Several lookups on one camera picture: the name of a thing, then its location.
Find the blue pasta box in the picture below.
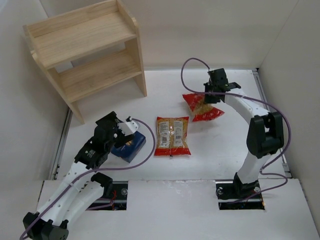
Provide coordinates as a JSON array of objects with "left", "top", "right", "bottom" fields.
[{"left": 111, "top": 131, "right": 146, "bottom": 163}]

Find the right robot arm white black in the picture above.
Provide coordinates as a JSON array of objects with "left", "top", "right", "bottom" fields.
[{"left": 204, "top": 68, "right": 284, "bottom": 200}]

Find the red pasta bag label side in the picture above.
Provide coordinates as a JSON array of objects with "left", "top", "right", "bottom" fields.
[{"left": 154, "top": 116, "right": 191, "bottom": 157}]

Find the right aluminium table rail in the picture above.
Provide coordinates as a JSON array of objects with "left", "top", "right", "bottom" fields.
[{"left": 253, "top": 70, "right": 292, "bottom": 170}]

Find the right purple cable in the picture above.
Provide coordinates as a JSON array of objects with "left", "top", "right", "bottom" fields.
[{"left": 181, "top": 57, "right": 292, "bottom": 198}]

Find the wooden two-tier shelf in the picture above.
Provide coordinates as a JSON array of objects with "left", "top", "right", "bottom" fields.
[{"left": 23, "top": 0, "right": 147, "bottom": 124}]

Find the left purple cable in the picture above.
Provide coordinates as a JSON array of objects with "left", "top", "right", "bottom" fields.
[{"left": 19, "top": 117, "right": 155, "bottom": 240}]

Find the purple cable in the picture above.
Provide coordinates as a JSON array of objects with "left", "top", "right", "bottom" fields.
[
  {"left": 181, "top": 57, "right": 292, "bottom": 198},
  {"left": 19, "top": 117, "right": 155, "bottom": 240}
]

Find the red pasta bag front side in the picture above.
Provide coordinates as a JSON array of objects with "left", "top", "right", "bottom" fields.
[{"left": 182, "top": 93, "right": 225, "bottom": 122}]

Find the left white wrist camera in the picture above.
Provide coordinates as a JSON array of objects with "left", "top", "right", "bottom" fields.
[{"left": 117, "top": 116, "right": 140, "bottom": 136}]

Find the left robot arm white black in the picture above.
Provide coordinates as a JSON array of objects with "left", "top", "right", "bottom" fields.
[{"left": 20, "top": 111, "right": 139, "bottom": 240}]

